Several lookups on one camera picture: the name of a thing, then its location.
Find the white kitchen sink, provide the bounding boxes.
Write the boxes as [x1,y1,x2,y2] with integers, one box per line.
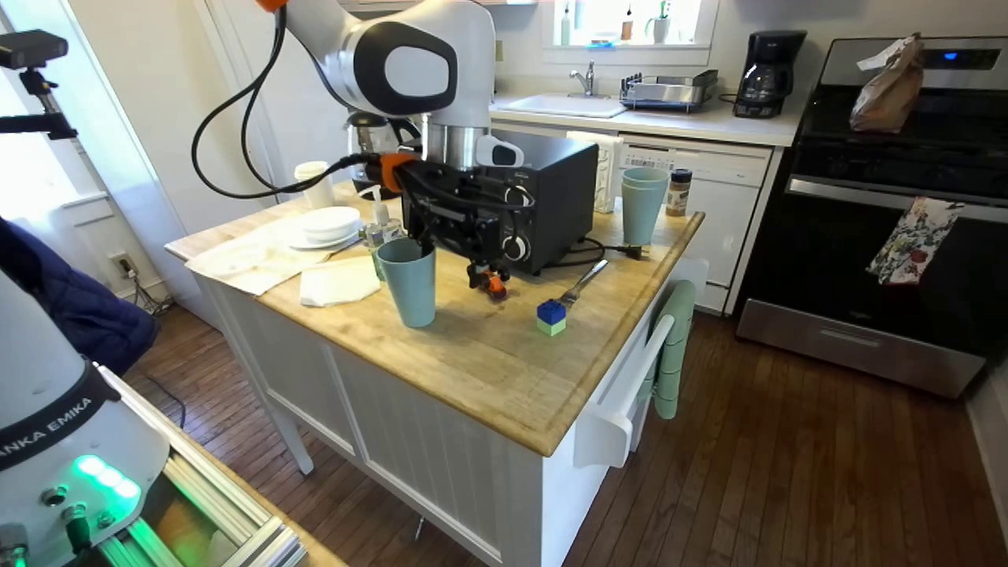
[500,92,628,120]

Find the white folded napkin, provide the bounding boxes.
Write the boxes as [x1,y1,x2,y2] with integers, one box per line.
[296,260,385,310]

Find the dark blue jacket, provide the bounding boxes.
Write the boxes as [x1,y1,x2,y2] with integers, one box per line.
[0,217,162,379]

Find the grey spray bottle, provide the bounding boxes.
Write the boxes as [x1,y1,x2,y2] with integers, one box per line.
[642,0,675,49]

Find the black toaster power cord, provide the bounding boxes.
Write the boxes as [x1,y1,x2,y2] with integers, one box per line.
[562,237,646,265]

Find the green hanging towel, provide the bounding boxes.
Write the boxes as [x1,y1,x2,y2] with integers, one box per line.
[647,278,698,424]

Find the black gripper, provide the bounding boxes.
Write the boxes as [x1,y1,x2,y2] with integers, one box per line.
[404,158,507,278]

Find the brown paper bag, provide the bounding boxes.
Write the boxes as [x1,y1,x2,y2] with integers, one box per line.
[846,32,927,139]

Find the floral dish towel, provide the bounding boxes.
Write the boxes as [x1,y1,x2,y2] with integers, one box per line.
[863,197,959,290]

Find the aluminium robot stand frame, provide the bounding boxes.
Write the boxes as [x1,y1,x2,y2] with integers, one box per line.
[96,359,350,567]

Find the white island towel rail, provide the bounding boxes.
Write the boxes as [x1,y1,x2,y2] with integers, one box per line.
[574,312,678,472]

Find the white ribbed box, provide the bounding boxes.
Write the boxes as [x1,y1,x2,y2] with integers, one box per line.
[584,130,628,217]

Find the orange toy car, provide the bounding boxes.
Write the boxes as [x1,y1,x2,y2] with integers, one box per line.
[467,262,512,305]

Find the metal sink faucet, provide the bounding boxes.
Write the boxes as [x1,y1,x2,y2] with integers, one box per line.
[566,60,603,100]

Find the black coffee maker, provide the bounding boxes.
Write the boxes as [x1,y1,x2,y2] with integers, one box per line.
[731,30,809,120]

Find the black toaster oven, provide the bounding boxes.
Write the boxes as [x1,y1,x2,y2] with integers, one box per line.
[395,124,602,281]

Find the black kitchen stove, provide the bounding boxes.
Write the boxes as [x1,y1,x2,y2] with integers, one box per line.
[733,35,1008,405]

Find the wooden top kitchen island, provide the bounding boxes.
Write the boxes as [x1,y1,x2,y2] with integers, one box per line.
[162,183,708,567]

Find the kitchen window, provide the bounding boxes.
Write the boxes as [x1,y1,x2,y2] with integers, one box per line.
[550,0,722,54]

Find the white plate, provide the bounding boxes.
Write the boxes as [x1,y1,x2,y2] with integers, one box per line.
[280,217,364,252]

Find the small spice jar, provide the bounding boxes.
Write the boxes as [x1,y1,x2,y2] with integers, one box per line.
[664,167,695,221]

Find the white kitchen counter cabinets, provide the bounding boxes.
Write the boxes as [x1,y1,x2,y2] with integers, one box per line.
[486,88,805,317]

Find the dish wand blue sponge head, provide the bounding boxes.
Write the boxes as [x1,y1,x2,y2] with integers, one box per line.
[536,257,613,337]

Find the blue plastic cup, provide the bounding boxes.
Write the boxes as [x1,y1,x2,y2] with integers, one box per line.
[620,167,672,250]
[373,232,439,330]

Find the black cable orange connector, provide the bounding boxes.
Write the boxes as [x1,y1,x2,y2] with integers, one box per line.
[190,0,419,202]

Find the black camera tripod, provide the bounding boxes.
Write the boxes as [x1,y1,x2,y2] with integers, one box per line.
[0,30,80,145]

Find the white cup with lid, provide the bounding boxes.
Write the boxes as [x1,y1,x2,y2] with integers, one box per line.
[293,158,339,211]

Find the large white paper mat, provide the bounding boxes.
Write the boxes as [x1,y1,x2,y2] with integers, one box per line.
[187,214,350,299]

